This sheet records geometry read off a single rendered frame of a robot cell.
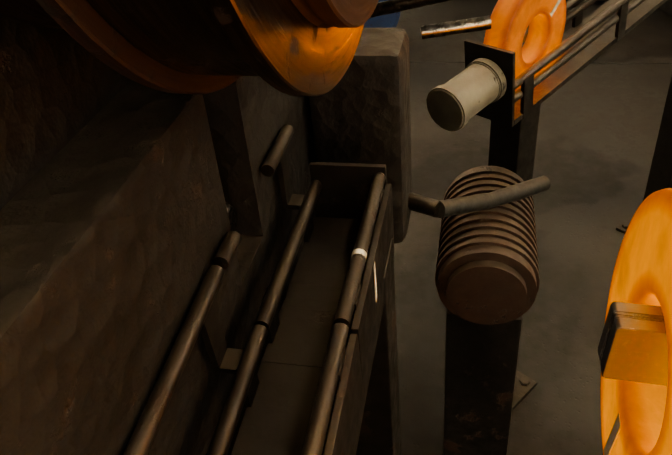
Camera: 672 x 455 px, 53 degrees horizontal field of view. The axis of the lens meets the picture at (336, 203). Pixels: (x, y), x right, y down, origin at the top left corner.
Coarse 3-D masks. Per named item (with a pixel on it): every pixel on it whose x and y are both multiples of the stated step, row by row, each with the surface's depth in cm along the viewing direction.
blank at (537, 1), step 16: (512, 0) 83; (528, 0) 83; (544, 0) 86; (560, 0) 89; (496, 16) 83; (512, 16) 82; (528, 16) 85; (544, 16) 88; (560, 16) 90; (496, 32) 83; (512, 32) 83; (528, 32) 92; (544, 32) 90; (560, 32) 92; (512, 48) 85; (528, 48) 92; (544, 48) 91; (528, 64) 89
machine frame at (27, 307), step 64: (0, 64) 33; (64, 64) 38; (0, 128) 34; (64, 128) 39; (128, 128) 40; (192, 128) 43; (256, 128) 56; (0, 192) 34; (64, 192) 35; (128, 192) 35; (192, 192) 44; (256, 192) 56; (0, 256) 31; (64, 256) 31; (128, 256) 36; (192, 256) 44; (256, 256) 57; (0, 320) 27; (64, 320) 30; (128, 320) 36; (0, 384) 26; (64, 384) 31; (128, 384) 36; (192, 384) 45; (0, 448) 27; (64, 448) 31; (192, 448) 46
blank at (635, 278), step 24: (648, 216) 29; (624, 240) 33; (648, 240) 29; (624, 264) 32; (648, 264) 28; (624, 288) 32; (648, 288) 28; (624, 384) 31; (648, 384) 31; (624, 408) 30; (648, 408) 30; (624, 432) 30; (648, 432) 29
